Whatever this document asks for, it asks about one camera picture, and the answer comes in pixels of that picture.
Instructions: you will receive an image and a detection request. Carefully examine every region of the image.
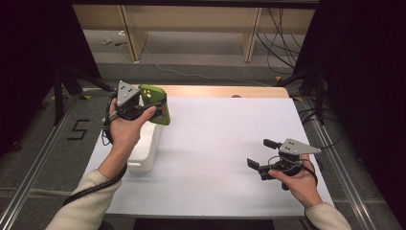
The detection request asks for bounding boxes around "black curtain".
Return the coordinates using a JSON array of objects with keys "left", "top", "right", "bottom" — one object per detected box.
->
[
  {"left": 0, "top": 0, "right": 102, "bottom": 156},
  {"left": 292, "top": 0, "right": 406, "bottom": 224}
]

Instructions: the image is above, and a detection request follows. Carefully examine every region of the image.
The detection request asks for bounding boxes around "white table cover sheet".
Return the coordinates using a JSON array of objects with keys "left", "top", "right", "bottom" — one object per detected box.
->
[{"left": 83, "top": 95, "right": 334, "bottom": 219}]

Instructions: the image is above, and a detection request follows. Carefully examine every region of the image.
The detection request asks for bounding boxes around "white plastic storage bin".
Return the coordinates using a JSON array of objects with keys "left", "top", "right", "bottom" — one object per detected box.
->
[{"left": 125, "top": 95, "right": 164, "bottom": 174}]

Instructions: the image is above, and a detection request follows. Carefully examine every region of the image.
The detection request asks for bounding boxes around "person's right hand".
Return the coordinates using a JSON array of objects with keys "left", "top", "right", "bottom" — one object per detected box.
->
[{"left": 267, "top": 154, "right": 324, "bottom": 209}]

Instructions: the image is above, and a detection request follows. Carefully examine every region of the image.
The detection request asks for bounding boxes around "bundle of black hanging cables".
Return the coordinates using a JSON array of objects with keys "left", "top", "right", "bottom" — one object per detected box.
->
[{"left": 257, "top": 8, "right": 303, "bottom": 76}]

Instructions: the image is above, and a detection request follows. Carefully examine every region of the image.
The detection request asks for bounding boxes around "aluminium floor rail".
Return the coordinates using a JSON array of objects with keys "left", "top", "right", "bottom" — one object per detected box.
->
[
  {"left": 0, "top": 95, "right": 80, "bottom": 229},
  {"left": 301, "top": 97, "right": 381, "bottom": 230}
]

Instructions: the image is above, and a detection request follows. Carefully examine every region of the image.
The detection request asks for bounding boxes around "beige wooden desk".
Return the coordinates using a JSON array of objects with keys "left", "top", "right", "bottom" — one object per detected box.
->
[{"left": 72, "top": 4, "right": 315, "bottom": 63}]

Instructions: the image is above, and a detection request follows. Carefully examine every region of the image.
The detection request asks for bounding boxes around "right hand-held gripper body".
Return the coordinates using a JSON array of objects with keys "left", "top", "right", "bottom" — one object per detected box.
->
[{"left": 258, "top": 137, "right": 322, "bottom": 192}]

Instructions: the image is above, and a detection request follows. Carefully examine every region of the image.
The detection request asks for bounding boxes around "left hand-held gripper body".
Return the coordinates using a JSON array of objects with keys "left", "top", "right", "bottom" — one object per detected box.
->
[{"left": 114, "top": 80, "right": 151, "bottom": 122}]

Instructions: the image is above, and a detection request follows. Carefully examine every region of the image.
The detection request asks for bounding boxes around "black floor cable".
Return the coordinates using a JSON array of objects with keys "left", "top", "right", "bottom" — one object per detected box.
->
[{"left": 298, "top": 106, "right": 346, "bottom": 152}]

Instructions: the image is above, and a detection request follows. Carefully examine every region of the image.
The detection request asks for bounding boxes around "green cartoon phone case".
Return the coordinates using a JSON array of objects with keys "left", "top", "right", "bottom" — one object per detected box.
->
[{"left": 138, "top": 83, "right": 171, "bottom": 127}]

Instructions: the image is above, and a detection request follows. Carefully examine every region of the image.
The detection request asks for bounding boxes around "black tripod stand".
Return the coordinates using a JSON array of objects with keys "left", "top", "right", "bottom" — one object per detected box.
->
[
  {"left": 52, "top": 65, "right": 121, "bottom": 127},
  {"left": 274, "top": 65, "right": 327, "bottom": 127}
]

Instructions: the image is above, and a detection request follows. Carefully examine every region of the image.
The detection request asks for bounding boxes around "person's left hand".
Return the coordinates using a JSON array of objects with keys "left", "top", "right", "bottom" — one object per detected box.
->
[{"left": 108, "top": 97, "right": 157, "bottom": 155}]

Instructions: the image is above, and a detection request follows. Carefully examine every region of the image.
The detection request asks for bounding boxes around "right hand-held gripper cable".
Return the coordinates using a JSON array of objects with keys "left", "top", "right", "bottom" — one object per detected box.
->
[{"left": 267, "top": 154, "right": 321, "bottom": 188}]

